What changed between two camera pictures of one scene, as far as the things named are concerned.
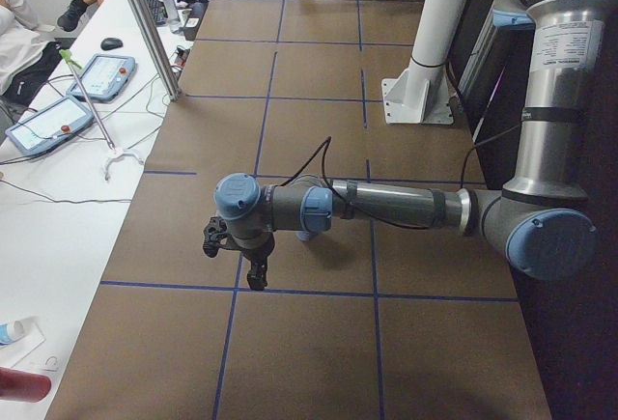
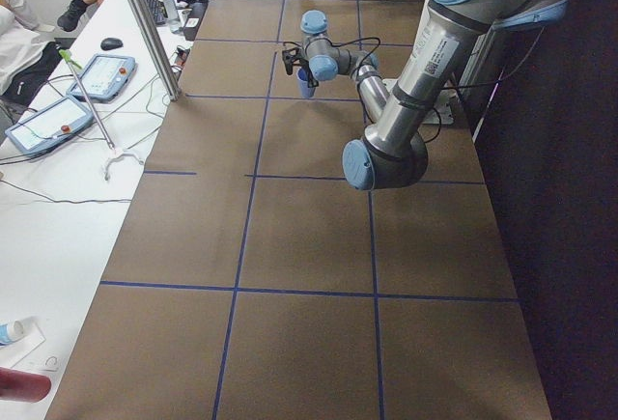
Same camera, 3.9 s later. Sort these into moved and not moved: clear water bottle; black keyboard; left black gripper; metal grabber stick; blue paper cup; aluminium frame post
Moved: left black gripper; blue paper cup
Not moved: aluminium frame post; metal grabber stick; black keyboard; clear water bottle
